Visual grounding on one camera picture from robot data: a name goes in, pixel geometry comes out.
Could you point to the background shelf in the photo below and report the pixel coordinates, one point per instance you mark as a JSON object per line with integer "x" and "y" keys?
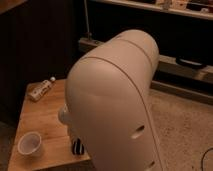
{"x": 186, "y": 8}

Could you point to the wooden table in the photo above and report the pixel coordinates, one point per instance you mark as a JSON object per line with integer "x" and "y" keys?
{"x": 42, "y": 117}

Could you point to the metal vertical pole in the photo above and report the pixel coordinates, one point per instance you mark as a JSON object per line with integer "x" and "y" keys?
{"x": 88, "y": 33}

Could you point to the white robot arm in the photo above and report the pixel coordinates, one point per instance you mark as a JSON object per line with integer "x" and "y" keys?
{"x": 106, "y": 104}

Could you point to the black handle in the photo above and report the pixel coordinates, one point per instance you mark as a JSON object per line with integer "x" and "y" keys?
{"x": 190, "y": 64}

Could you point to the grey metal rail beam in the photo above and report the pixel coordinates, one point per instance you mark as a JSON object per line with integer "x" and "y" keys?
{"x": 166, "y": 64}

